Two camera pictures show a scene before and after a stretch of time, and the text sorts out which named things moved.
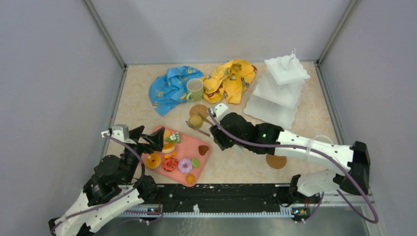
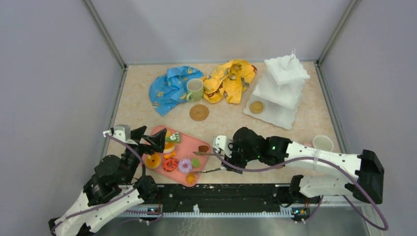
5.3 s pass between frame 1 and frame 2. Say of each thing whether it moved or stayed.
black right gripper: moved
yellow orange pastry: stayed
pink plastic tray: stayed
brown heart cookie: stayed
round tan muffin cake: moved
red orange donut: stayed
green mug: stayed
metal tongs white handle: moved
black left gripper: stayed
